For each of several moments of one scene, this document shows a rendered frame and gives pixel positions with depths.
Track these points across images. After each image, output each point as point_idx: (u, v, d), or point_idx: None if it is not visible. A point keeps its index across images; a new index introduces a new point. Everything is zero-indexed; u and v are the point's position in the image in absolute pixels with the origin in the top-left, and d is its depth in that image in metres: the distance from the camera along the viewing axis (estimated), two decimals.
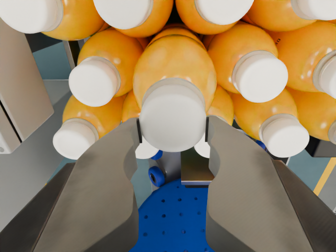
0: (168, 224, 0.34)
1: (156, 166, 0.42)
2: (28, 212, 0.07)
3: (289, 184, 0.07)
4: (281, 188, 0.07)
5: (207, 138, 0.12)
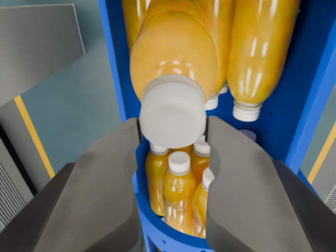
0: None
1: None
2: (28, 212, 0.07)
3: (289, 184, 0.07)
4: (281, 188, 0.07)
5: (207, 138, 0.12)
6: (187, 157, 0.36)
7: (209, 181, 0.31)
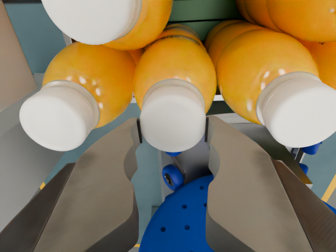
0: (195, 240, 0.25)
1: (173, 165, 0.33)
2: (28, 212, 0.07)
3: (289, 184, 0.07)
4: (281, 188, 0.07)
5: (207, 138, 0.12)
6: None
7: None
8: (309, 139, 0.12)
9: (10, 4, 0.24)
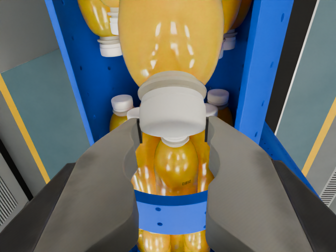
0: None
1: None
2: (28, 212, 0.07)
3: (289, 184, 0.07)
4: (281, 188, 0.07)
5: (207, 138, 0.12)
6: None
7: None
8: None
9: None
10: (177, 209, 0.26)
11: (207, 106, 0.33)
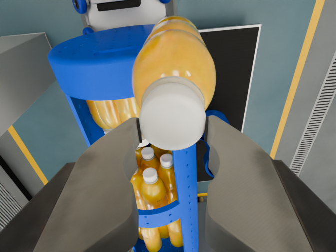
0: (89, 39, 0.43)
1: (88, 28, 0.52)
2: (28, 212, 0.07)
3: (289, 184, 0.07)
4: (281, 188, 0.07)
5: (207, 138, 0.12)
6: None
7: (145, 177, 0.54)
8: (180, 143, 0.12)
9: None
10: (155, 216, 0.53)
11: (167, 156, 0.60)
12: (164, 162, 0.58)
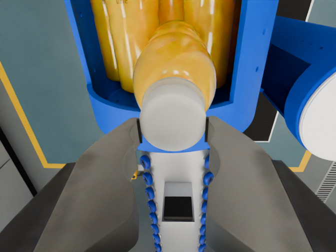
0: None
1: None
2: (28, 212, 0.07)
3: (289, 184, 0.07)
4: (281, 188, 0.07)
5: (207, 138, 0.12)
6: None
7: None
8: (180, 143, 0.12)
9: None
10: None
11: None
12: None
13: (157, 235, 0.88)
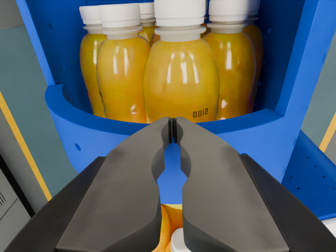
0: None
1: None
2: (59, 200, 0.07)
3: (256, 176, 0.07)
4: (250, 181, 0.07)
5: (176, 139, 0.12)
6: (133, 3, 0.19)
7: None
8: (186, 247, 0.31)
9: None
10: None
11: None
12: None
13: None
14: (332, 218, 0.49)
